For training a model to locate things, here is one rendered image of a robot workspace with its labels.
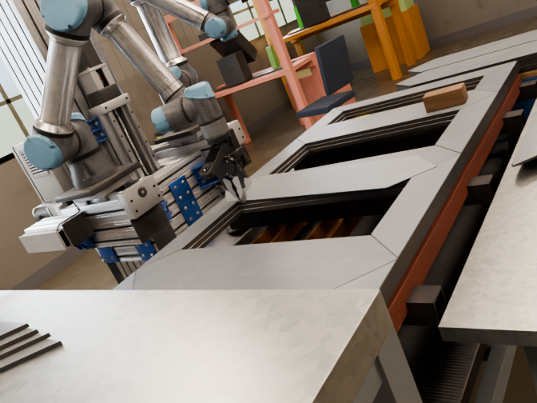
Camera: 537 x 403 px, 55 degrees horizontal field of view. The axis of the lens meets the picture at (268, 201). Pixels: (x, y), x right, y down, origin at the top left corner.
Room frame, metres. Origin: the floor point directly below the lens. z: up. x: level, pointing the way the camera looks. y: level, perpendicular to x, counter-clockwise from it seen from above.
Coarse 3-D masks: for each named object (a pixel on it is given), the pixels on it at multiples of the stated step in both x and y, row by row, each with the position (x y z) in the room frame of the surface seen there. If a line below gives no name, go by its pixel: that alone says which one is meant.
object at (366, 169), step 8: (376, 160) 1.33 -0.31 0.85; (384, 160) 1.30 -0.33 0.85; (360, 168) 1.32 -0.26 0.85; (368, 168) 1.30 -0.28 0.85; (376, 168) 1.27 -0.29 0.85; (352, 176) 1.29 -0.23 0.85; (360, 176) 1.26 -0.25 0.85; (368, 176) 1.24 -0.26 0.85; (344, 184) 1.25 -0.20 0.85; (352, 184) 1.23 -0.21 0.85; (360, 184) 1.21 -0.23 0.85; (336, 192) 1.22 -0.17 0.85
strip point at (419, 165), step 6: (414, 162) 1.20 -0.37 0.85; (420, 162) 1.18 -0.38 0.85; (426, 162) 1.16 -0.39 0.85; (408, 168) 1.18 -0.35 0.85; (414, 168) 1.16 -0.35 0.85; (420, 168) 1.14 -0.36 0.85; (426, 168) 1.13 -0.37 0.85; (432, 168) 1.11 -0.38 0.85; (402, 174) 1.15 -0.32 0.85; (408, 174) 1.14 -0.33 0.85; (414, 174) 1.12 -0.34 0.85; (396, 180) 1.14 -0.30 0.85; (402, 180) 1.12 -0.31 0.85
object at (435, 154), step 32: (416, 96) 1.87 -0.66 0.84; (384, 128) 1.62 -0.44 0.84; (416, 128) 1.54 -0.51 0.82; (480, 128) 1.28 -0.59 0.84; (288, 160) 1.73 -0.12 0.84; (352, 192) 1.23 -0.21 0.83; (384, 192) 1.16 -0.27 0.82; (448, 192) 1.03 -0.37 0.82; (224, 224) 1.42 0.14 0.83; (384, 288) 0.74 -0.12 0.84
